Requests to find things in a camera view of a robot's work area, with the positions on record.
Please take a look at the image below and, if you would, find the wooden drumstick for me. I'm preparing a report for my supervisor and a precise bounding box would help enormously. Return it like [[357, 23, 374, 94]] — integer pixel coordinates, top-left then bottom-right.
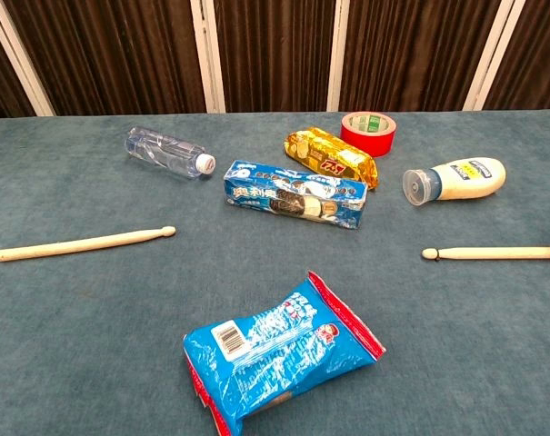
[[0, 225, 177, 263], [421, 245, 550, 263]]

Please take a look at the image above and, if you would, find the blue Oreo cookie box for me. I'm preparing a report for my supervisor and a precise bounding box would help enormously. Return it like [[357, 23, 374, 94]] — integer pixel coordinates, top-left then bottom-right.
[[223, 159, 369, 230]]

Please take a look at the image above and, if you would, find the gold foil snack packet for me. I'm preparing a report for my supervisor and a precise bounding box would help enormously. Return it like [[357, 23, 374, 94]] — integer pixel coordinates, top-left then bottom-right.
[[283, 127, 380, 190]]

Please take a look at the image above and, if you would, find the red tape roll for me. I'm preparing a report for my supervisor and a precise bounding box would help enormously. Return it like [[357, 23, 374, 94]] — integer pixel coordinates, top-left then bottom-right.
[[339, 111, 397, 158]]

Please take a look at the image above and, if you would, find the clear plastic water bottle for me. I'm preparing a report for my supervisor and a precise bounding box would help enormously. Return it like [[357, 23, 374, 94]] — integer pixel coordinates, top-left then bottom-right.
[[124, 126, 217, 180]]

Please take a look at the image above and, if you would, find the blue snack bag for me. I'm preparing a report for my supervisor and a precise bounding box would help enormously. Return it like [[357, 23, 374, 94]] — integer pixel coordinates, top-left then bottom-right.
[[182, 270, 387, 436]]

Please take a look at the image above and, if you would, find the white mayonnaise squeeze bottle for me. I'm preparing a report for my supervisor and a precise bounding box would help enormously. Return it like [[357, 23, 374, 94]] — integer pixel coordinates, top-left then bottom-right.
[[402, 156, 507, 207]]

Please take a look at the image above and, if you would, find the teal felt table cover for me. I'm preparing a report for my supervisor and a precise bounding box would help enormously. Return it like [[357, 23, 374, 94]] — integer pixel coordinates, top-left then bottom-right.
[[0, 107, 550, 436]]

